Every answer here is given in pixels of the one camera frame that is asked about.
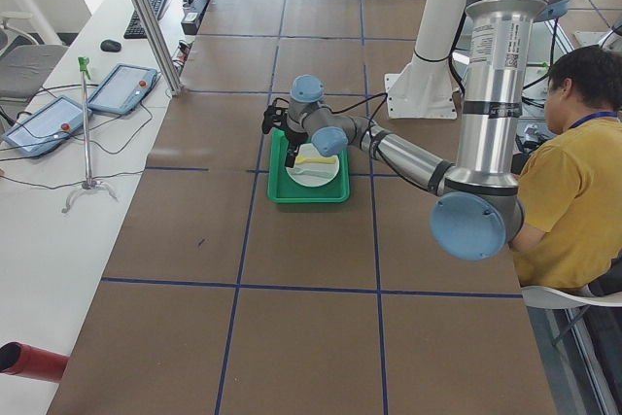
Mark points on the blue teach pendant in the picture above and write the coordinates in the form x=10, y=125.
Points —
x=47, y=128
x=123, y=89

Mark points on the green plastic tray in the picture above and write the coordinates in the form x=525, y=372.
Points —
x=282, y=189

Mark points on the near blue teach pendant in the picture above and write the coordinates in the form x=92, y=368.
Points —
x=47, y=128

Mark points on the person in yellow shirt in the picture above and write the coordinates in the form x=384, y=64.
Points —
x=570, y=186

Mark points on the white round plate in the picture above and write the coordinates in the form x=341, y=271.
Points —
x=309, y=149

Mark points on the brown paper table cover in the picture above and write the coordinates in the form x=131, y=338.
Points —
x=216, y=300

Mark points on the red cylinder tube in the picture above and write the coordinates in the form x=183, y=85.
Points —
x=26, y=361

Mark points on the grey office chair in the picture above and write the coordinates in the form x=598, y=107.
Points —
x=25, y=68

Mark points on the metal reacher grabber tool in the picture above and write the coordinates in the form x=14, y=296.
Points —
x=89, y=185

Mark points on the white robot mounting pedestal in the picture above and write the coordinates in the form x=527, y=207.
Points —
x=423, y=89

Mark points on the yellow plastic spoon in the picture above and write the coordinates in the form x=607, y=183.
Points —
x=315, y=159

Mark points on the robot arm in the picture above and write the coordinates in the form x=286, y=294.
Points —
x=469, y=62

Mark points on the far blue teach pendant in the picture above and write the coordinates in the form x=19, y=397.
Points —
x=123, y=89

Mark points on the black computer mouse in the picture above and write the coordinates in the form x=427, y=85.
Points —
x=110, y=46

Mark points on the aluminium frame post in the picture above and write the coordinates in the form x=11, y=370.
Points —
x=158, y=46

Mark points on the pale green plastic fork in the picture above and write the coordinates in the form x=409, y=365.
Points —
x=314, y=173

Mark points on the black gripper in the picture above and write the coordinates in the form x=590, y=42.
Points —
x=294, y=137

